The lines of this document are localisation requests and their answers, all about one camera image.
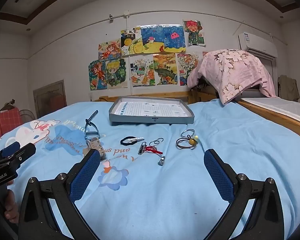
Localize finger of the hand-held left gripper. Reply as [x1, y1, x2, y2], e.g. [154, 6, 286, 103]
[1, 141, 21, 158]
[13, 143, 37, 168]

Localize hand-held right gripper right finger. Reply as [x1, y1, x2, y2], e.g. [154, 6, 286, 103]
[204, 149, 286, 240]

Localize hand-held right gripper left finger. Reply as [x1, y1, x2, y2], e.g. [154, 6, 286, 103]
[18, 149, 101, 240]

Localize beige hair claw clip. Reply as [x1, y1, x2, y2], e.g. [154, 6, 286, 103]
[83, 138, 107, 161]

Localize brown hair tie with beads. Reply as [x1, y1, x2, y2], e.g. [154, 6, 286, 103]
[175, 135, 199, 150]

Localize blue hair claw clip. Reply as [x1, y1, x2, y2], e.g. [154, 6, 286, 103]
[84, 110, 100, 141]

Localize black hair tie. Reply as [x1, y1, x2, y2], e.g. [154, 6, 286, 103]
[120, 135, 145, 146]

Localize grey cardboard box tray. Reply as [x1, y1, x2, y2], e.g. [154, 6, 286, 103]
[109, 96, 195, 126]

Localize person's left hand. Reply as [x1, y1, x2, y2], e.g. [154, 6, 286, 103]
[0, 189, 20, 225]

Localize red plaid cloth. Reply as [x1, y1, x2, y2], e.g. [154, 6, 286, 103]
[0, 109, 24, 146]

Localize electric fan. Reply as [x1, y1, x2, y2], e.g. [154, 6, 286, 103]
[19, 108, 36, 123]

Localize small brown door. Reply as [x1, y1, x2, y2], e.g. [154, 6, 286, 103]
[33, 80, 67, 119]

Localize light blue printed bedsheet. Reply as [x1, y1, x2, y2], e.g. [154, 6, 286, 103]
[0, 97, 300, 240]

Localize silver hair clip red ribbon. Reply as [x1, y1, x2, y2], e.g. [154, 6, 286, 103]
[137, 142, 164, 156]

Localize small linked metal rings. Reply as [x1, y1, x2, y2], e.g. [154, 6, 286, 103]
[149, 137, 164, 147]

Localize white mattress board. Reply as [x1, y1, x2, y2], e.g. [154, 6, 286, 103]
[236, 96, 300, 127]

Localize pink floral blanket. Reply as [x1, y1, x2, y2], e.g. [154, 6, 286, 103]
[187, 49, 277, 105]

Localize green jacket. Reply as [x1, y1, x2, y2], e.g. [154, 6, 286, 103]
[277, 75, 300, 103]

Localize white air conditioner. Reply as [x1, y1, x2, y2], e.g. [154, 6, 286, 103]
[238, 32, 279, 59]

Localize wooden bed frame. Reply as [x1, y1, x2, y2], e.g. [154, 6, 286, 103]
[93, 89, 300, 143]

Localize group of colourful wall drawings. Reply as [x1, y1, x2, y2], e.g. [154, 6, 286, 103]
[89, 19, 207, 91]

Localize white wall cable conduit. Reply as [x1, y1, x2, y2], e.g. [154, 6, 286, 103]
[31, 9, 288, 58]

